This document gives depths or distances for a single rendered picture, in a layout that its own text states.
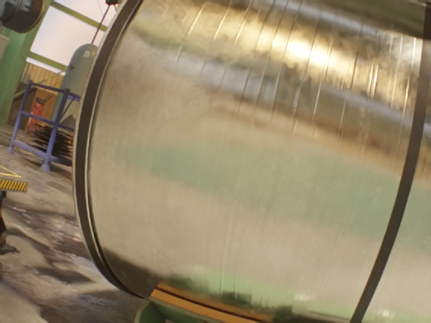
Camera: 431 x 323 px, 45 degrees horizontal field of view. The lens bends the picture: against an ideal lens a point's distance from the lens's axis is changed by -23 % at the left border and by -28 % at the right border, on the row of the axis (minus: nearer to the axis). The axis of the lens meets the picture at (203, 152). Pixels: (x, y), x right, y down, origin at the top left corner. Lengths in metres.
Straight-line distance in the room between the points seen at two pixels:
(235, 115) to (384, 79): 0.32
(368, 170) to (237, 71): 0.32
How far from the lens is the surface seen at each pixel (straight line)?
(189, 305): 1.42
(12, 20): 2.36
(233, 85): 1.17
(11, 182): 2.09
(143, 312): 1.43
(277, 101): 1.14
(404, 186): 1.08
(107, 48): 1.30
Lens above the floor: 0.61
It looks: 1 degrees up
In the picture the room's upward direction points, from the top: 17 degrees clockwise
